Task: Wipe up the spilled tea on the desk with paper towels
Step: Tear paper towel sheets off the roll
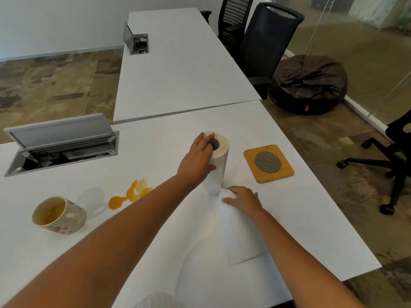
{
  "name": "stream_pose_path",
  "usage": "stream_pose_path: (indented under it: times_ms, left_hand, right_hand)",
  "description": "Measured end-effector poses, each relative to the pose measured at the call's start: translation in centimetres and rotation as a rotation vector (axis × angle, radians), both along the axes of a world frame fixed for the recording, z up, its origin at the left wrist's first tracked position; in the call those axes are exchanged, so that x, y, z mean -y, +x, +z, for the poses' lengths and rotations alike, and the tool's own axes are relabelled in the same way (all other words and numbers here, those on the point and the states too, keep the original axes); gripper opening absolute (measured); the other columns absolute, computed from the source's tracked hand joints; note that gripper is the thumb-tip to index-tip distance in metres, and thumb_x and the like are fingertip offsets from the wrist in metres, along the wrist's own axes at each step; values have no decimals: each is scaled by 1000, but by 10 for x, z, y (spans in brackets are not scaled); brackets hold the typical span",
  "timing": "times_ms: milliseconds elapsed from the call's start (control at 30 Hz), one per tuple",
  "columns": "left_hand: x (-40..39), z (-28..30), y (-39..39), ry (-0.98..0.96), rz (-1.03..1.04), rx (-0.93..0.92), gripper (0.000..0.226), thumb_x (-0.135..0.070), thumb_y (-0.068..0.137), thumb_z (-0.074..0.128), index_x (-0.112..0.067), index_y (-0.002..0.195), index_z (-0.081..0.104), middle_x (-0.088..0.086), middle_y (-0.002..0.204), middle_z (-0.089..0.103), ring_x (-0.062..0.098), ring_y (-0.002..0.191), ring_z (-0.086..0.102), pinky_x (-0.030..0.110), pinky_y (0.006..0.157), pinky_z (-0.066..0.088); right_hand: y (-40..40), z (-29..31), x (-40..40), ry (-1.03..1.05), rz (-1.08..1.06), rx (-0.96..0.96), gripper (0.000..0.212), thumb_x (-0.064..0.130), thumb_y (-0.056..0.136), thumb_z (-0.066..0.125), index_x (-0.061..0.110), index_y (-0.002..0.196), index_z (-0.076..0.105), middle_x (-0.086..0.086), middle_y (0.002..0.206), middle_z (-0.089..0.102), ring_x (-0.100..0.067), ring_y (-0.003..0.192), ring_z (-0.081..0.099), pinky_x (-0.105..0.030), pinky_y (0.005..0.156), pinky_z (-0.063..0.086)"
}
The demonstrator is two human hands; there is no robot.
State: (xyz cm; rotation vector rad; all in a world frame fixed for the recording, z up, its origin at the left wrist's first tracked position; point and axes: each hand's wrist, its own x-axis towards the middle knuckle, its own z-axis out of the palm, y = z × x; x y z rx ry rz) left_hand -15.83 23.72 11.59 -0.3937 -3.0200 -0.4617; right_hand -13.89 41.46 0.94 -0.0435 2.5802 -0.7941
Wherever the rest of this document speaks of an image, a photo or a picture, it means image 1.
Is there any person's left hand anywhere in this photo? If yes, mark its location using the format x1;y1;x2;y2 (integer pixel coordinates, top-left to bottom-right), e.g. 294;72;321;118
176;132;216;187

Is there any person's right hand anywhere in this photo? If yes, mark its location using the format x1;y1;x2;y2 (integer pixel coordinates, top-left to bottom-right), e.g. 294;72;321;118
221;185;265;219

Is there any white paper towel roll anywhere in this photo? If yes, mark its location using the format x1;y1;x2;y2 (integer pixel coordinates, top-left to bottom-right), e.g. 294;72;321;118
202;130;230;196

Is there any torn white paper towel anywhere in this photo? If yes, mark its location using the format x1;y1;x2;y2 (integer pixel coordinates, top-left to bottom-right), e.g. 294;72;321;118
217;187;268;267

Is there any wooden coaster with mesh disc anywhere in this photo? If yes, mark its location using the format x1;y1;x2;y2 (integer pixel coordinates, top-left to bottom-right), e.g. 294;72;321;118
243;144;295;184

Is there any tea puddle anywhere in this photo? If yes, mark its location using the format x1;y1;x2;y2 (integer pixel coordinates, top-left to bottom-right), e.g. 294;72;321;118
107;178;154;211

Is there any cream mug with tea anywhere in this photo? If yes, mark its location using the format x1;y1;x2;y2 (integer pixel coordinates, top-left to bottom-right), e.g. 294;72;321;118
31;196;87;235

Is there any person's left forearm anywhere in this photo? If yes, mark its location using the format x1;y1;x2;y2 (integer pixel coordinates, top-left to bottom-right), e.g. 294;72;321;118
0;175;193;308

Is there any person's right forearm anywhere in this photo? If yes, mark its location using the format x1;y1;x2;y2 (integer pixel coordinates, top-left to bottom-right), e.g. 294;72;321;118
253;208;365;308

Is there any white adjoining table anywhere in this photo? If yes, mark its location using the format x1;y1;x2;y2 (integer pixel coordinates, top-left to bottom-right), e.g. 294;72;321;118
113;8;261;124

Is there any dark brown bean bag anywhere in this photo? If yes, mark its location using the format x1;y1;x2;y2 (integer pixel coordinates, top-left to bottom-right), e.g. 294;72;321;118
268;54;348;116

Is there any black solid-back office chair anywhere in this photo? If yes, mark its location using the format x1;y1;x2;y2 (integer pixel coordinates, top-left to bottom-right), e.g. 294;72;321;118
236;2;305;101

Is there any black slatted-back office chair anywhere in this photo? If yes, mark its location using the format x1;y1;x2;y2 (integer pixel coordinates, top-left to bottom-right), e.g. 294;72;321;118
200;0;255;48

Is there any black wheeled office chair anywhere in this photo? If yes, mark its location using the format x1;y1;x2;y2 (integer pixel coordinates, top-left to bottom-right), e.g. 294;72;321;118
336;109;411;216

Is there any large grey cable box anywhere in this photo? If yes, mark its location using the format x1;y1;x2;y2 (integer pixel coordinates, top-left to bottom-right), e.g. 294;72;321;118
3;113;120;178

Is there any small grey cable box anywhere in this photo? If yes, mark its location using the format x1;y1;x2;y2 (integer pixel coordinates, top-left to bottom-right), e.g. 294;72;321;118
122;22;150;56

